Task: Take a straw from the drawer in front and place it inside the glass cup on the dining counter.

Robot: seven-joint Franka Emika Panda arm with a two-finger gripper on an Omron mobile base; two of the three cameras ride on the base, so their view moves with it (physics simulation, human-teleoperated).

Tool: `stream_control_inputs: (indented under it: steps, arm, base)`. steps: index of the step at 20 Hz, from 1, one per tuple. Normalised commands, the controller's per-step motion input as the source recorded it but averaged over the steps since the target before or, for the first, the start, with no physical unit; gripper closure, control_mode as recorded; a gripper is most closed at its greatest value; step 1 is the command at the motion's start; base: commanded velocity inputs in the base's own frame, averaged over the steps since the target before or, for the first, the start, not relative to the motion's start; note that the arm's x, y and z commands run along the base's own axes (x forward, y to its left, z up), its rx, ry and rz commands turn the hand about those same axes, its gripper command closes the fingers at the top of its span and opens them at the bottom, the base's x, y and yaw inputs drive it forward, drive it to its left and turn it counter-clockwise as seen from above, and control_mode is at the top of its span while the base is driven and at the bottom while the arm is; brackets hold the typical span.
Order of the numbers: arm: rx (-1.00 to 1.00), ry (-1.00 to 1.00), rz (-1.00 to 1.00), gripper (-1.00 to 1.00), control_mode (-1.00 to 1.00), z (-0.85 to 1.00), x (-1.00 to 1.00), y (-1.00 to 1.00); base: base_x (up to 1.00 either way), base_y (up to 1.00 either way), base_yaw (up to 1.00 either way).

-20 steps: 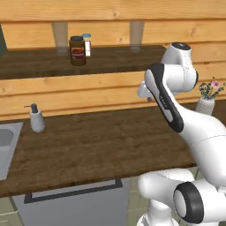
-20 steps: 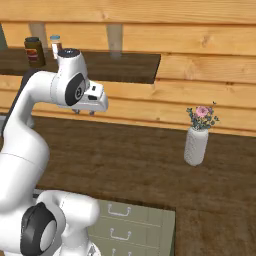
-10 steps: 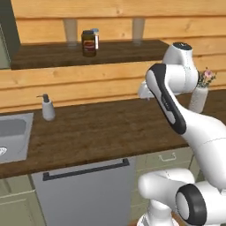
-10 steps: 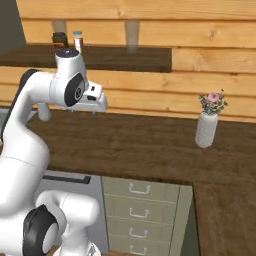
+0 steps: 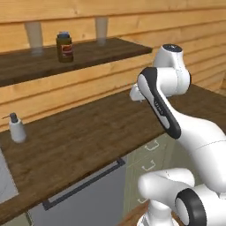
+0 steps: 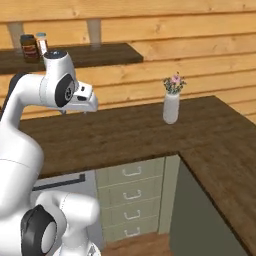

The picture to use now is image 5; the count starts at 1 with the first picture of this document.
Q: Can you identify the dark wooden wall shelf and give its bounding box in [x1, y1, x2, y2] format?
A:
[0, 37, 154, 88]

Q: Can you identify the white soap dispenser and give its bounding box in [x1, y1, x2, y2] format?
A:
[2, 112, 27, 145]

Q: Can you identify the pale green cupboard door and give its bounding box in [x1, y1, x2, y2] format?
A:
[167, 136, 204, 185]

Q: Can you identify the clear glass cup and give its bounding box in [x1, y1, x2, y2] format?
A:
[24, 21, 45, 56]
[94, 17, 109, 46]

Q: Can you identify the grey sink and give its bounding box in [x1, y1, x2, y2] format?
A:
[0, 147, 19, 205]

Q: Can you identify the brown jar with red label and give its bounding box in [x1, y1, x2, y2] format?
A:
[56, 31, 74, 64]

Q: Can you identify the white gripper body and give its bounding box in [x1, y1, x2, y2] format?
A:
[129, 83, 146, 103]

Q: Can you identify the pale green drawer front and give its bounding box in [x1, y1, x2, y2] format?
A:
[124, 173, 143, 205]
[132, 133, 171, 163]
[126, 151, 170, 185]
[123, 191, 152, 221]

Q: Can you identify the dark dishwasher handle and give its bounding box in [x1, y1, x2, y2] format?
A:
[41, 157, 127, 212]

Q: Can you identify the grey dishwasher door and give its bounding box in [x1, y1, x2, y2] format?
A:
[27, 160, 128, 226]

